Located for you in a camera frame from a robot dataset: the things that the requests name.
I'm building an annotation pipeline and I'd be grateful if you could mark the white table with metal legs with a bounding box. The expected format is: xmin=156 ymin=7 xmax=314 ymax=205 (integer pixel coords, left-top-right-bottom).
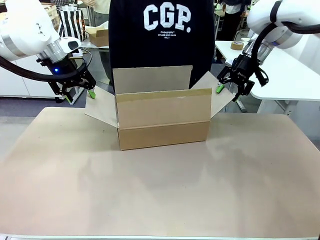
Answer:
xmin=71 ymin=37 xmax=111 ymax=105

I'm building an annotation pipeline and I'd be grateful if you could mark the brown cardboard box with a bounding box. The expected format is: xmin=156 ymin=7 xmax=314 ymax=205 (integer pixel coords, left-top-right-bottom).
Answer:
xmin=84 ymin=65 xmax=237 ymax=152

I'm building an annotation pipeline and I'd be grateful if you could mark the small open cardboard box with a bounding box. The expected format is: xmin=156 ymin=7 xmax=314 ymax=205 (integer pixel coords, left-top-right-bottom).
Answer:
xmin=85 ymin=26 xmax=110 ymax=48

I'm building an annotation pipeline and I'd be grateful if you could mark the person's black printed sweatshirt torso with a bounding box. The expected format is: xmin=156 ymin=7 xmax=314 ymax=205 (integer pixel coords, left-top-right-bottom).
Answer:
xmin=108 ymin=0 xmax=216 ymax=93

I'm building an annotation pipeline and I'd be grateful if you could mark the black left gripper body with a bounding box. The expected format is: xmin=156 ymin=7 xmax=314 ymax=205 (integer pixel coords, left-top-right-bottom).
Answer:
xmin=36 ymin=56 xmax=97 ymax=95

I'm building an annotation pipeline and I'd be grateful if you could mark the background person in dark clothes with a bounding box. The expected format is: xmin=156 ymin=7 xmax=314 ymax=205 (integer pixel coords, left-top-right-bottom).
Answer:
xmin=216 ymin=0 xmax=251 ymax=41

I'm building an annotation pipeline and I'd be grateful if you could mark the white side table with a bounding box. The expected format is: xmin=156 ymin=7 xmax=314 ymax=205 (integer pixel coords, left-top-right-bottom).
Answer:
xmin=214 ymin=34 xmax=320 ymax=116

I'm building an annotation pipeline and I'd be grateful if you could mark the white plastic basket crate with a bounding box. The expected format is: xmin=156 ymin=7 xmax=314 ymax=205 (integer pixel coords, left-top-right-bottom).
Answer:
xmin=41 ymin=2 xmax=59 ymax=26

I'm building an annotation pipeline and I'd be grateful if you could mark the black right arm cable sleeve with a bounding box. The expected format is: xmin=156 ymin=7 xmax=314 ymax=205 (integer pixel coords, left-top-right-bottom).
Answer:
xmin=250 ymin=0 xmax=320 ymax=88

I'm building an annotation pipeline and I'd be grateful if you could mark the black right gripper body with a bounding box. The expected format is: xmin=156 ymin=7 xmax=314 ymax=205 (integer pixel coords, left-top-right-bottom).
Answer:
xmin=216 ymin=53 xmax=259 ymax=88

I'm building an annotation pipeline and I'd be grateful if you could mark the black white striped bag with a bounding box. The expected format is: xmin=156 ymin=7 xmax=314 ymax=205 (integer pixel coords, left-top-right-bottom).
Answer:
xmin=57 ymin=5 xmax=86 ymax=42

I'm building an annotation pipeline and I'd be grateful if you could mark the white low cabinet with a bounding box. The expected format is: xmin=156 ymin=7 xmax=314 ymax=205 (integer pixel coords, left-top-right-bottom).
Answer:
xmin=0 ymin=52 xmax=59 ymax=99

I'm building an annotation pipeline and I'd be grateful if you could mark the background person in beige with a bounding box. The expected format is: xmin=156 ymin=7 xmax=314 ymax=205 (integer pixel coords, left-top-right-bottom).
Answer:
xmin=83 ymin=0 xmax=111 ymax=28

